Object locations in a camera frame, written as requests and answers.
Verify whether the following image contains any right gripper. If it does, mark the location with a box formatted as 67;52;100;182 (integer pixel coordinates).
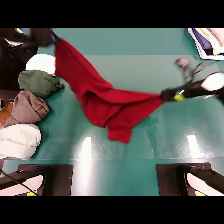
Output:
159;87;177;103

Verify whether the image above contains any red T-shirt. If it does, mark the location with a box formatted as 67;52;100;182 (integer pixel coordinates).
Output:
53;36;164;145

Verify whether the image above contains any white folded garment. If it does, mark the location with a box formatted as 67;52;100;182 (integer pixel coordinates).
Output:
187;28;224;62

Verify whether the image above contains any dark blue folded garment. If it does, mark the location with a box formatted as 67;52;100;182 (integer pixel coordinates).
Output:
192;29;215;57

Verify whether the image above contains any cream folded garment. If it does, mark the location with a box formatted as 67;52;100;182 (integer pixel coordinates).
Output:
199;28;224;55

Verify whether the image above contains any green garment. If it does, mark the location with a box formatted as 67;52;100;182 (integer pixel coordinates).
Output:
17;70;65;100

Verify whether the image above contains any brown garment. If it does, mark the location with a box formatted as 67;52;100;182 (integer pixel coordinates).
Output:
2;90;51;128

